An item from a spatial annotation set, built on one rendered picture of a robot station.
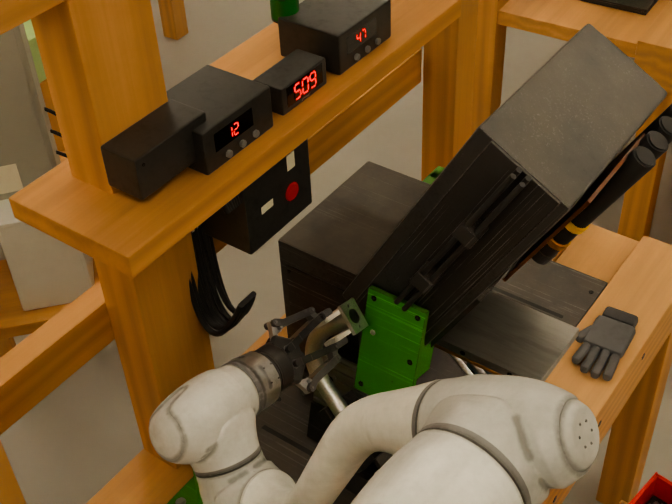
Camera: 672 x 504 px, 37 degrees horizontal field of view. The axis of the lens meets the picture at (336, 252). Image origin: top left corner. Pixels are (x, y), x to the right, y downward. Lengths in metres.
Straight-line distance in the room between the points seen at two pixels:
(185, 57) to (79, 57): 3.63
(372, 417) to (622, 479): 1.82
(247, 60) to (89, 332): 0.54
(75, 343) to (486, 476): 0.95
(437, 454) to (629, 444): 1.88
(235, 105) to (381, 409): 0.59
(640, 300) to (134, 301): 1.13
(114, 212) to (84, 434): 1.84
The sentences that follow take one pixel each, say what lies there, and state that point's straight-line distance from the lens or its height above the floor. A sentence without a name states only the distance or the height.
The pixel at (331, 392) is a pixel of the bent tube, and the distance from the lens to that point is 1.78.
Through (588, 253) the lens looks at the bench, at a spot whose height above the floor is 0.88.
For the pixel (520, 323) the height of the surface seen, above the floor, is 1.13.
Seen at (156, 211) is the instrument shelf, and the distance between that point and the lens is 1.46.
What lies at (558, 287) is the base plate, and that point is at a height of 0.90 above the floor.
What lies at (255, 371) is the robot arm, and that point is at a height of 1.34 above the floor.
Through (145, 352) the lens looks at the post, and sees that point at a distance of 1.74.
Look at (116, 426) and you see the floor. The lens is 3.24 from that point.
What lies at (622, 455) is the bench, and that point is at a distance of 2.83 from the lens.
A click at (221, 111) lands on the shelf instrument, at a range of 1.51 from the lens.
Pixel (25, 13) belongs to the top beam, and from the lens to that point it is 1.31.
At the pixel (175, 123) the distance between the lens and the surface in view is 1.47.
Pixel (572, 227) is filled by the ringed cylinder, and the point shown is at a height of 1.39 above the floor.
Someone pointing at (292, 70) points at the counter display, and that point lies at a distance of 1.65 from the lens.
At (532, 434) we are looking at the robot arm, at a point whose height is 1.69.
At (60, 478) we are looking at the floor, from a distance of 3.16.
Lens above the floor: 2.42
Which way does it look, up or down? 41 degrees down
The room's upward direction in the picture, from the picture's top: 3 degrees counter-clockwise
